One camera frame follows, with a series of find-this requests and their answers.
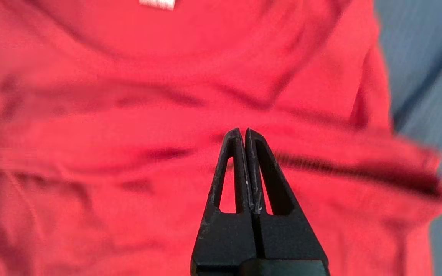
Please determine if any red printed t-shirt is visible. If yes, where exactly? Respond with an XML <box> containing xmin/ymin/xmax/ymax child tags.
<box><xmin>0</xmin><ymin>0</ymin><xmax>442</xmax><ymax>276</ymax></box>

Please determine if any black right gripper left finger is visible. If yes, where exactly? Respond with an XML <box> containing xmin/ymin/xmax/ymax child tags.
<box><xmin>190</xmin><ymin>128</ymin><xmax>258</xmax><ymax>276</ymax></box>

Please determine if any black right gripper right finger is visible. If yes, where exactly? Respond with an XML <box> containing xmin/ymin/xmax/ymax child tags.
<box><xmin>245</xmin><ymin>128</ymin><xmax>329</xmax><ymax>266</ymax></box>

